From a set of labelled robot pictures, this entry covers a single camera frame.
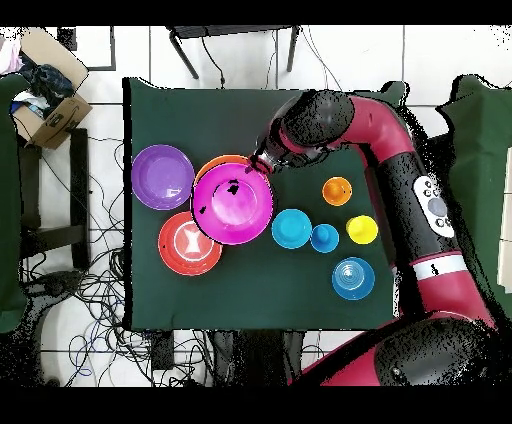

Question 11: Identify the red bowl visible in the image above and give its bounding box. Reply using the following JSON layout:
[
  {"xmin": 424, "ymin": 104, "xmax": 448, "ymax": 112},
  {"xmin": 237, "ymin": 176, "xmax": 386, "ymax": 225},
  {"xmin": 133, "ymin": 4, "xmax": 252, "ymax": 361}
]
[{"xmin": 157, "ymin": 210, "xmax": 224, "ymax": 277}]

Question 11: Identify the black floor equipment with knob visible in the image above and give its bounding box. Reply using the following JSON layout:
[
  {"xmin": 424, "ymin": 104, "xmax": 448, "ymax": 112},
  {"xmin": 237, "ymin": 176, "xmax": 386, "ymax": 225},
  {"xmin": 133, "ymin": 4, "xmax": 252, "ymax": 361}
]
[{"xmin": 23, "ymin": 269, "xmax": 85, "ymax": 307}]

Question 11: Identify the orange cup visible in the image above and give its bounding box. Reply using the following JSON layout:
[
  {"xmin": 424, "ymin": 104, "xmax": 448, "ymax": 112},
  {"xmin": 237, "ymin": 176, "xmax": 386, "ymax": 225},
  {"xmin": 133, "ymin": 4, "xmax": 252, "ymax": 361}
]
[{"xmin": 321, "ymin": 176, "xmax": 354, "ymax": 208}]

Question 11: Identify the yellow cup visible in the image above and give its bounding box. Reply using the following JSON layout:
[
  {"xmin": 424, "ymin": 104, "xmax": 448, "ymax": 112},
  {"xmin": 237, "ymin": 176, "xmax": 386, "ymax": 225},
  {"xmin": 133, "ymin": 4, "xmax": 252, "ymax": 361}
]
[{"xmin": 345, "ymin": 214, "xmax": 379, "ymax": 246}]

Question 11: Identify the black power strip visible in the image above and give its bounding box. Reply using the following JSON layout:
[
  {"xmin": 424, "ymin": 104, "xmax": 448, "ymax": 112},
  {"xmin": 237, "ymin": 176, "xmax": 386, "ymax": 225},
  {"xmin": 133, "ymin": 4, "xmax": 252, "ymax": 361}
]
[{"xmin": 150, "ymin": 330, "xmax": 176, "ymax": 371}]

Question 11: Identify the light blue ribbed bowl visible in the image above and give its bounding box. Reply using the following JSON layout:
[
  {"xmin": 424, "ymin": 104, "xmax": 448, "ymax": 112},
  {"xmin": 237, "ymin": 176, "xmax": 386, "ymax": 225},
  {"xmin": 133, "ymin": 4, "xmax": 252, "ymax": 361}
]
[{"xmin": 270, "ymin": 208, "xmax": 313, "ymax": 250}]

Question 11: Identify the large orange bowl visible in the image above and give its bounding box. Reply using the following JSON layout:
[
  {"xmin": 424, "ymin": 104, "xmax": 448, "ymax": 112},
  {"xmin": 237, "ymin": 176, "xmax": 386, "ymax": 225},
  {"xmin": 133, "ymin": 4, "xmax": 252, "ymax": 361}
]
[{"xmin": 193, "ymin": 154, "xmax": 257, "ymax": 185}]

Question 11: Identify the pale pink cloth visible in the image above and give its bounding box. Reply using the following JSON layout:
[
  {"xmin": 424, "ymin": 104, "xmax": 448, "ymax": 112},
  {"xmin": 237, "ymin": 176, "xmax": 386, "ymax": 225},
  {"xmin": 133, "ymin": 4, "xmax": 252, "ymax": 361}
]
[{"xmin": 0, "ymin": 35, "xmax": 24, "ymax": 76}]

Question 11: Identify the cardboard box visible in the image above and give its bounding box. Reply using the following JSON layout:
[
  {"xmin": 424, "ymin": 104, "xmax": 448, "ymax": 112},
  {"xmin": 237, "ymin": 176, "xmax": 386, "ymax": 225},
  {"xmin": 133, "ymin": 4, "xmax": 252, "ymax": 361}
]
[{"xmin": 11, "ymin": 26, "xmax": 94, "ymax": 151}]

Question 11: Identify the light blue shallow bowl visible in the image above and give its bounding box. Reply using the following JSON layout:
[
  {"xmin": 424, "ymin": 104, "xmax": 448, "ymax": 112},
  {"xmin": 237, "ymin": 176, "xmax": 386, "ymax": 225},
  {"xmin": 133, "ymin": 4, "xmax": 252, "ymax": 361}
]
[{"xmin": 331, "ymin": 256, "xmax": 376, "ymax": 302}]

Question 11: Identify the dark green tablecloth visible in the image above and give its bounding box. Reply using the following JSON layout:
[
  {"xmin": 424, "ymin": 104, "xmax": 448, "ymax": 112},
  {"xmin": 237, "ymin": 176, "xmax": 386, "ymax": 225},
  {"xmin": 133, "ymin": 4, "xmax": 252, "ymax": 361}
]
[{"xmin": 122, "ymin": 76, "xmax": 409, "ymax": 332}]

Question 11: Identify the black metal stand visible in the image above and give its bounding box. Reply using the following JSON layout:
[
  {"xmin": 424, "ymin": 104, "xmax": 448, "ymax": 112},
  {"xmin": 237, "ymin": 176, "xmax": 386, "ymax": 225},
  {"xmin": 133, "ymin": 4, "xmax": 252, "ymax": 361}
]
[{"xmin": 165, "ymin": 24, "xmax": 302, "ymax": 80}]

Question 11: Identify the black metal frame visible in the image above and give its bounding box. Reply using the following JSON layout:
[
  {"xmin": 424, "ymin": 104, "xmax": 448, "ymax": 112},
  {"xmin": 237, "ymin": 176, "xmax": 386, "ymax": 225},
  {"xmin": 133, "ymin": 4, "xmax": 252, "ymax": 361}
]
[{"xmin": 17, "ymin": 127, "xmax": 91, "ymax": 271}]

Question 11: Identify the purple bowl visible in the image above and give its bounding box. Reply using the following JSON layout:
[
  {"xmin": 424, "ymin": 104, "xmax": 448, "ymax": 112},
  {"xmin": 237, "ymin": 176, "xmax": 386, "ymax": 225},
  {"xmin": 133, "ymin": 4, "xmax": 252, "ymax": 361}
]
[{"xmin": 130, "ymin": 144, "xmax": 196, "ymax": 212}]

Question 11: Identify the tangle of floor cables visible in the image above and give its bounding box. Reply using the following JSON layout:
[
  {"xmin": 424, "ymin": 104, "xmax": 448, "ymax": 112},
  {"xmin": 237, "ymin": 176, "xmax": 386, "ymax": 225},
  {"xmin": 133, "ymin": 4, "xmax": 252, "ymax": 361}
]
[{"xmin": 19, "ymin": 135, "xmax": 225, "ymax": 387}]

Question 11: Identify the light blue cup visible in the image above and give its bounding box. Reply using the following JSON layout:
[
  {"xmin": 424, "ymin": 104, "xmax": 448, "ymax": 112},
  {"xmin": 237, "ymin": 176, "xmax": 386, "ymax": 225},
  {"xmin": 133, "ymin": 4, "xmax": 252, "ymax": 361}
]
[{"xmin": 310, "ymin": 223, "xmax": 340, "ymax": 254}]

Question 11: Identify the dark blue clothes bundle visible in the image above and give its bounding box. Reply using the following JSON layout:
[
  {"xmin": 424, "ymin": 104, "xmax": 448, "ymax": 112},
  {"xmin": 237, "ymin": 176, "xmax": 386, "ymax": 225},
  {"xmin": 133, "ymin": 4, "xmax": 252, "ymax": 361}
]
[{"xmin": 17, "ymin": 51, "xmax": 77, "ymax": 117}]

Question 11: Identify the large pink bowl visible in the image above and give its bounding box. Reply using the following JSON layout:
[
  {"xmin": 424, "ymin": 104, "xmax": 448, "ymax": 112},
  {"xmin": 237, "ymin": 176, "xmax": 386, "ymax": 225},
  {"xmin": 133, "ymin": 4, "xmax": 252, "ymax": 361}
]
[{"xmin": 190, "ymin": 161, "xmax": 275, "ymax": 246}]

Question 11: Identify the green covered side table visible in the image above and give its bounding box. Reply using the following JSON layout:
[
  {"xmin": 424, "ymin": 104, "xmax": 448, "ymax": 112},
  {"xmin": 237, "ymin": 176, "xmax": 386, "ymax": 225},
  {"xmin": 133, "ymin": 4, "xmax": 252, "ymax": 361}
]
[
  {"xmin": 437, "ymin": 74, "xmax": 512, "ymax": 329},
  {"xmin": 0, "ymin": 73, "xmax": 32, "ymax": 335}
]

